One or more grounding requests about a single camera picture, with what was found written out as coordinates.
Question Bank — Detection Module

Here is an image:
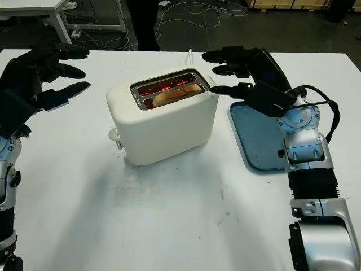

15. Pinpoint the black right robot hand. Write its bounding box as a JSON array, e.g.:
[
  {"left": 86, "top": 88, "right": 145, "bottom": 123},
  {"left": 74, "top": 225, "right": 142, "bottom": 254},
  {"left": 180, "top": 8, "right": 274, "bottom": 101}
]
[{"left": 201, "top": 46, "right": 293, "bottom": 98}]

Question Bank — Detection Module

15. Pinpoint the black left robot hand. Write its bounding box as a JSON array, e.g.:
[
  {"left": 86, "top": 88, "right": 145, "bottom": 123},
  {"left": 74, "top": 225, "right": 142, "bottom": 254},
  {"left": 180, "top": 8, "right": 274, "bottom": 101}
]
[{"left": 0, "top": 42, "right": 91, "bottom": 112}]

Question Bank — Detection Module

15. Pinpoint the toast slice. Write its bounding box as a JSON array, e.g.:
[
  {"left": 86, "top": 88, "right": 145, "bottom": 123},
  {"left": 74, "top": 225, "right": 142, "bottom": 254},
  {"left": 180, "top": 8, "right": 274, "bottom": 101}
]
[{"left": 153, "top": 85, "right": 203, "bottom": 108}]

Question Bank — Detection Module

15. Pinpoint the cream white two-slot toaster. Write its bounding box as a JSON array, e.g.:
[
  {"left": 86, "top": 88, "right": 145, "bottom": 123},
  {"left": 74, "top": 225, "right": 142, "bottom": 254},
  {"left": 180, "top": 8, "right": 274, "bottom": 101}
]
[{"left": 106, "top": 67, "right": 220, "bottom": 167}]

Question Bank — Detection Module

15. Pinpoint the person in black trousers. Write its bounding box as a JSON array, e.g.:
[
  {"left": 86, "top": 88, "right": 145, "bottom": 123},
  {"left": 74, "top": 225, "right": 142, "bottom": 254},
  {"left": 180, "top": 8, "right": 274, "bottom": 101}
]
[{"left": 129, "top": 0, "right": 162, "bottom": 53}]

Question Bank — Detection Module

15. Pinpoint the wooden crate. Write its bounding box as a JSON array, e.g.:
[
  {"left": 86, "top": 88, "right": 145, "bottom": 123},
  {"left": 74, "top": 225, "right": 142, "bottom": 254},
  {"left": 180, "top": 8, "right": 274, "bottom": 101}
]
[{"left": 247, "top": 0, "right": 329, "bottom": 14}]

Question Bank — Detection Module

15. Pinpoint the blue plastic tray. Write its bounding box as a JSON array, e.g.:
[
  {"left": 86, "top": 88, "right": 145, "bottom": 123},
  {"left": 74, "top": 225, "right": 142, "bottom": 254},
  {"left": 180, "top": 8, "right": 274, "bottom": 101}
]
[{"left": 228, "top": 100, "right": 289, "bottom": 172}]

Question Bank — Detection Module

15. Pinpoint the black background object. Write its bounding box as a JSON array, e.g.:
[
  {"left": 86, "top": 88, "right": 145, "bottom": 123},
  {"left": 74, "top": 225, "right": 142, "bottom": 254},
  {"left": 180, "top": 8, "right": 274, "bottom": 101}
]
[{"left": 326, "top": 0, "right": 347, "bottom": 24}]

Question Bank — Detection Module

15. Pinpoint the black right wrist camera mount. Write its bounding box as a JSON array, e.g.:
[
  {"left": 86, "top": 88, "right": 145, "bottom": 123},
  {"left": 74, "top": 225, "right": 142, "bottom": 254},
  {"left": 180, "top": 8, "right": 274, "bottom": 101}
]
[{"left": 245, "top": 80, "right": 299, "bottom": 118}]

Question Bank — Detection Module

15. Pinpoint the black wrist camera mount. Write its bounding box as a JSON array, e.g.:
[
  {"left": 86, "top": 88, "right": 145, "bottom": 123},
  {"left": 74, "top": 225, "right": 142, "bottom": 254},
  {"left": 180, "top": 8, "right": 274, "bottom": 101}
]
[
  {"left": 0, "top": 89, "right": 38, "bottom": 139},
  {"left": 245, "top": 80, "right": 299, "bottom": 118}
]

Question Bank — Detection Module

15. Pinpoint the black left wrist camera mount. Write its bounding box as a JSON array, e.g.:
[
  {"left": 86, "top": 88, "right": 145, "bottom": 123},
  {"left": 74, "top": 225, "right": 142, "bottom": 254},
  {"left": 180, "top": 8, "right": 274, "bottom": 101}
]
[{"left": 0, "top": 89, "right": 38, "bottom": 139}]

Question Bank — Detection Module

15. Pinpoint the white table leg frame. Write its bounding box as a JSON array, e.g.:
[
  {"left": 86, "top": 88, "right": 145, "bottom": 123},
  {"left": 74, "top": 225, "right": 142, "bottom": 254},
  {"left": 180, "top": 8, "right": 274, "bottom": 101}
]
[{"left": 0, "top": 0, "right": 127, "bottom": 50}]

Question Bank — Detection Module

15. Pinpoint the white toaster power cord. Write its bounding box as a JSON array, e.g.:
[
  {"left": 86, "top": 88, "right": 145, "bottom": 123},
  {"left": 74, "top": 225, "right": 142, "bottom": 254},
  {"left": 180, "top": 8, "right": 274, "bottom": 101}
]
[{"left": 184, "top": 48, "right": 196, "bottom": 69}]

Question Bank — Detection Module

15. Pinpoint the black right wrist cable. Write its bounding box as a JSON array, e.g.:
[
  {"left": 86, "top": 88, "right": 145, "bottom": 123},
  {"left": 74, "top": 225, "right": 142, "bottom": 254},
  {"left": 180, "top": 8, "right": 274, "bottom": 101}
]
[{"left": 286, "top": 84, "right": 342, "bottom": 142}]

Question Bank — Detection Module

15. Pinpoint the white floor cable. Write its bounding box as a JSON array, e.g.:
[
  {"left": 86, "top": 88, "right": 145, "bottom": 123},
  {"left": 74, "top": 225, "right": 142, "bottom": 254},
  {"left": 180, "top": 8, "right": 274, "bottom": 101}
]
[{"left": 154, "top": 0, "right": 249, "bottom": 39}]

